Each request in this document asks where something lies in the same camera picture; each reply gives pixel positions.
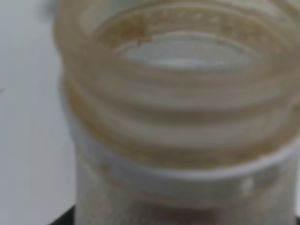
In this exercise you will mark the clear plastic drink bottle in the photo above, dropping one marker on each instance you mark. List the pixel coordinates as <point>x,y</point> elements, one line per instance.
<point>183,112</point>

